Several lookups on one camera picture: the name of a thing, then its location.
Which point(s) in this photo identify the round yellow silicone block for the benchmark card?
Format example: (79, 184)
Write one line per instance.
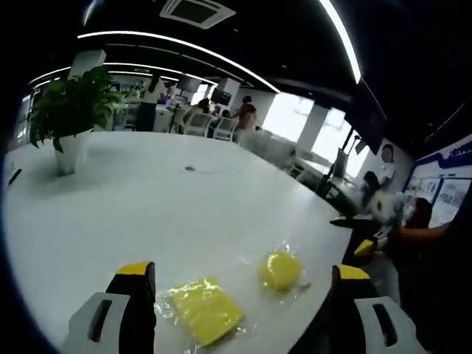
(278, 271)

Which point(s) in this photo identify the square yellow silicone block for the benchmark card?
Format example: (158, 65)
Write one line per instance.
(206, 313)

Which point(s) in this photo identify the hanging monitor screen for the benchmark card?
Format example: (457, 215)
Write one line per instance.
(189, 83)
(222, 96)

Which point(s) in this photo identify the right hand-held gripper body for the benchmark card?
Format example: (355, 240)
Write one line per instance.
(389, 214)

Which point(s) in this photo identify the blue wall poster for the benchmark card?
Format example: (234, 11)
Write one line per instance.
(442, 177)

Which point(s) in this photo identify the large dark hanging screen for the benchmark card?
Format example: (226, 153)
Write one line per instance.
(367, 118)

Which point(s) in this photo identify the person's dark clothing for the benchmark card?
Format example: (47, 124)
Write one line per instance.
(442, 295)

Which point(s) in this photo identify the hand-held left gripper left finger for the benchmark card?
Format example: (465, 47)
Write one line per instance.
(121, 317)

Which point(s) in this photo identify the ceiling air vent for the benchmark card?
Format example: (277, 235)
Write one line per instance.
(197, 11)

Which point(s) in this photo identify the ceiling light strip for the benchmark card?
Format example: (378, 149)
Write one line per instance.
(177, 44)
(343, 37)

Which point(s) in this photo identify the white plant pot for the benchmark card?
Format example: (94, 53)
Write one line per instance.
(72, 155)

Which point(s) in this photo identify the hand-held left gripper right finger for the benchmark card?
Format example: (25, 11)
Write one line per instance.
(354, 317)

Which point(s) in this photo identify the white office chair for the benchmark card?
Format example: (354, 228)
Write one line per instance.
(225, 129)
(199, 124)

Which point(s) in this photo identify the green leafy plant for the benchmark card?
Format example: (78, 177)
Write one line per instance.
(73, 103)

